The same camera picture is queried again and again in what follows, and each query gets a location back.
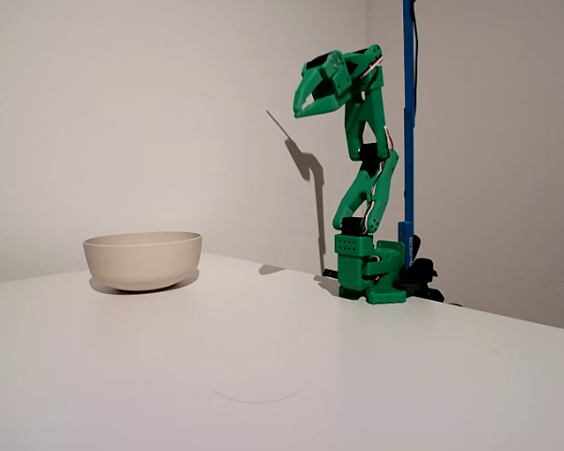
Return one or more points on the green gripper with motor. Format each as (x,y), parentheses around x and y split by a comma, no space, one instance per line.
(316,85)

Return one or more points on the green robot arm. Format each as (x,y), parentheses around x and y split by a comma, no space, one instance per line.
(359,268)

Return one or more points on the black table clamp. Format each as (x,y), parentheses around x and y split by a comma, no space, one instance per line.
(423,272)

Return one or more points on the white round bowl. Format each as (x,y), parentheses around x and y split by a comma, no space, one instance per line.
(141,260)

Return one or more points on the blue camera pole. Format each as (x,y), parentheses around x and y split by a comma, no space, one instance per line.
(409,141)

